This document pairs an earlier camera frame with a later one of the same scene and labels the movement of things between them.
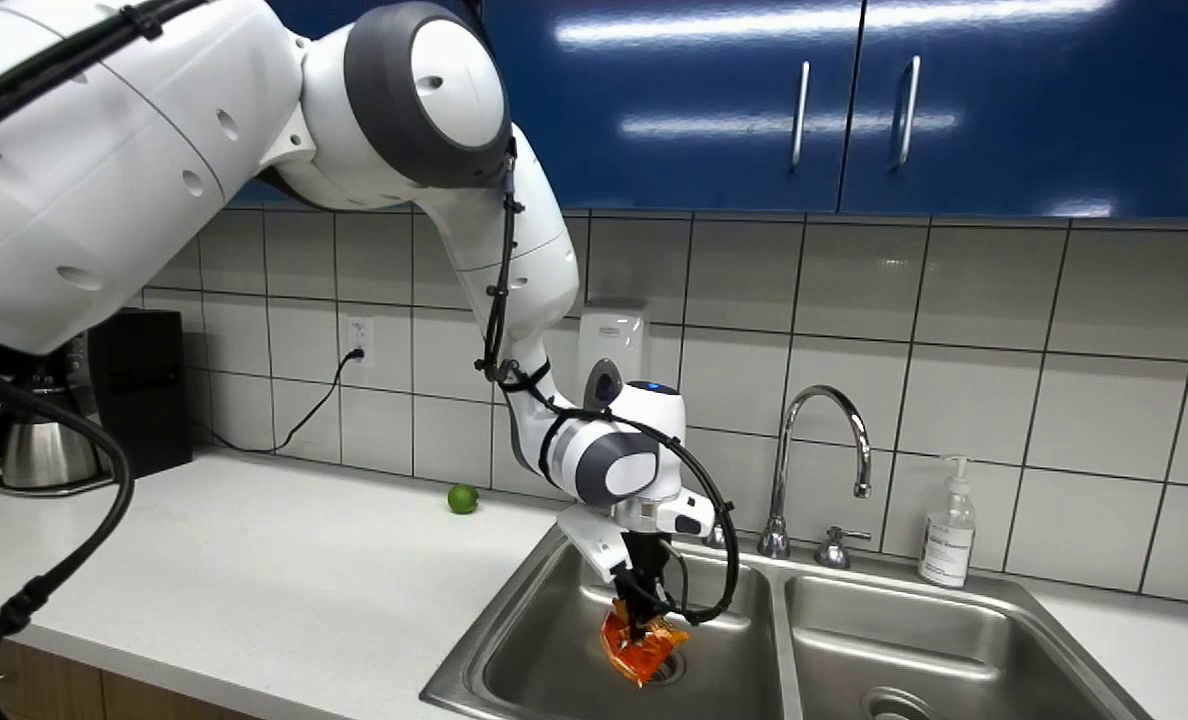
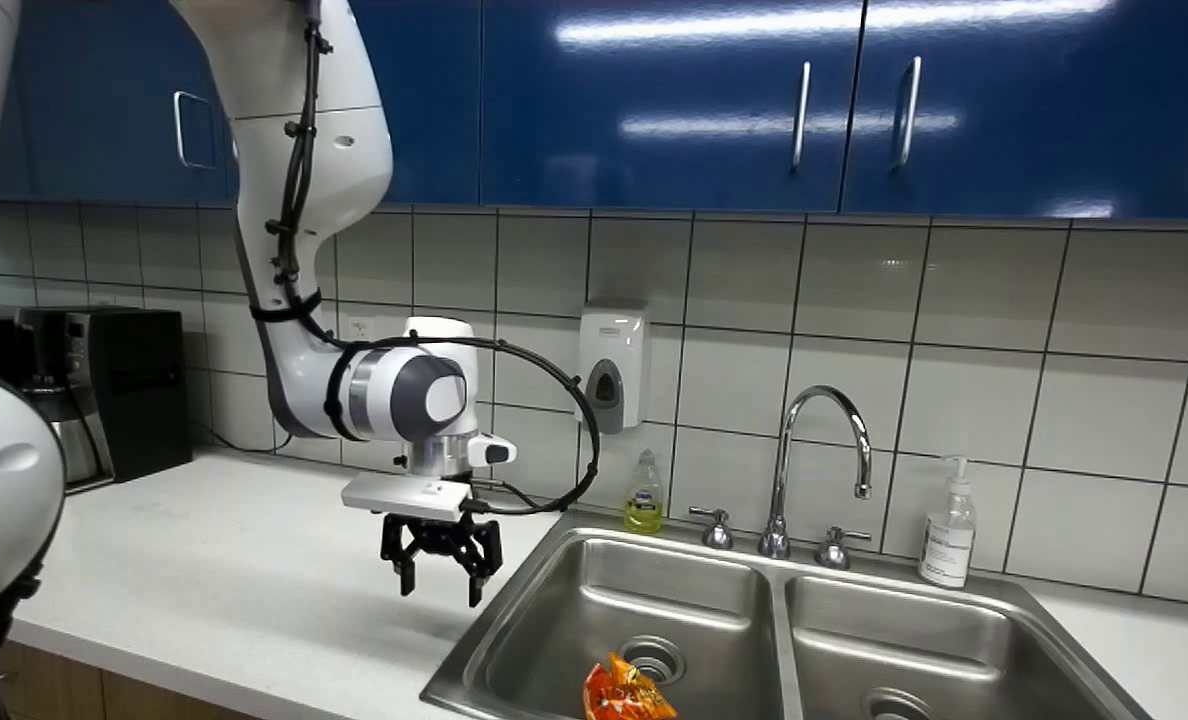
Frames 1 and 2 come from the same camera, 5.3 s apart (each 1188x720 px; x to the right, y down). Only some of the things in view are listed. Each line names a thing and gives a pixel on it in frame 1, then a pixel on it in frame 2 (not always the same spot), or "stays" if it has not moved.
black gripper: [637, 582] -> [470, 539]
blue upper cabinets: [1114, 111] stays
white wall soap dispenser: [612, 337] stays
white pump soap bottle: [951, 539] stays
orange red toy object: [637, 649] -> [612, 691]
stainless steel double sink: [793, 637] stays
